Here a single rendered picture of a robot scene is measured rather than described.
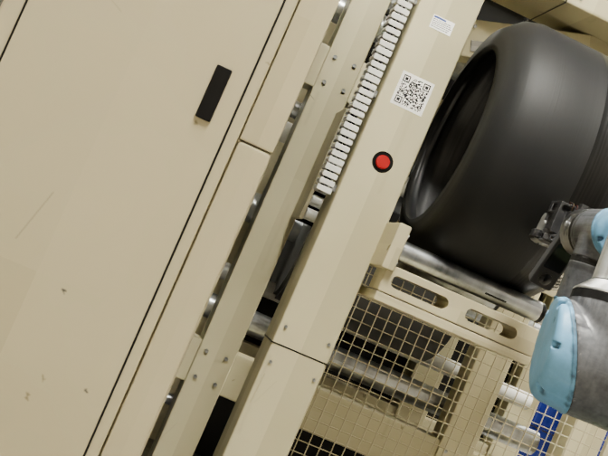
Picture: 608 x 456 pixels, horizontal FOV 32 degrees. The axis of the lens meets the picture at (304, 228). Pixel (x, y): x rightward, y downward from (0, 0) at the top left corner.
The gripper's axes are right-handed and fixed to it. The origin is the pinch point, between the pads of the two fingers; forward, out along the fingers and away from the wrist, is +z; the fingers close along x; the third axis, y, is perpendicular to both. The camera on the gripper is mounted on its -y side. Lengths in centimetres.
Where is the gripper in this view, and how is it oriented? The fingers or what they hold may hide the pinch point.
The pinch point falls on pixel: (536, 241)
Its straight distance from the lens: 219.8
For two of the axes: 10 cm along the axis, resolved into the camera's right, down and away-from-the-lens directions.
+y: 4.0, -9.2, 0.5
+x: -9.0, -4.0, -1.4
